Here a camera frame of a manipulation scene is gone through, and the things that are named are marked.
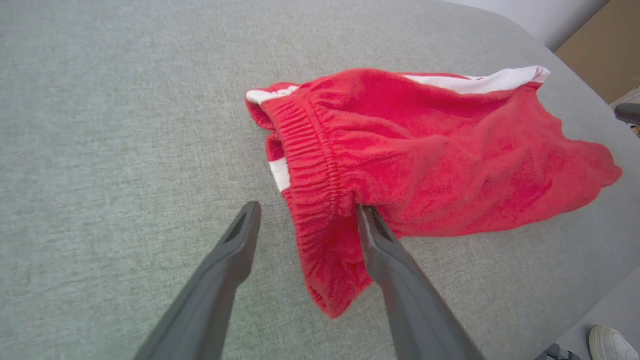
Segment grey metal base part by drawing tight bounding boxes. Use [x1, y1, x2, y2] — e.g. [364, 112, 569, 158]
[536, 342, 581, 360]

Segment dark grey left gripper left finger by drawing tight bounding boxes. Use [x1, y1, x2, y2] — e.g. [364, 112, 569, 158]
[135, 201, 263, 360]

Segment red shorts with white stripes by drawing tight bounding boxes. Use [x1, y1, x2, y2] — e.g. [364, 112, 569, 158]
[245, 65, 624, 319]

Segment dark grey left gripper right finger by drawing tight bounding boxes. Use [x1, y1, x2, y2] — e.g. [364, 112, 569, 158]
[356, 204, 486, 360]

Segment white shoe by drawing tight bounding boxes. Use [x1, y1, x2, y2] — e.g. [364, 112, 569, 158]
[588, 325, 640, 360]

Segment dark grey rounded object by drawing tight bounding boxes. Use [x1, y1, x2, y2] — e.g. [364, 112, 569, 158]
[614, 102, 640, 127]

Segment grey fabric sofa cushion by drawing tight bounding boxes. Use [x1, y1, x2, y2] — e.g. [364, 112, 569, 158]
[0, 0, 640, 360]

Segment brown cardboard board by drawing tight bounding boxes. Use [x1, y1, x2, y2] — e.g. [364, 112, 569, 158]
[555, 0, 640, 105]

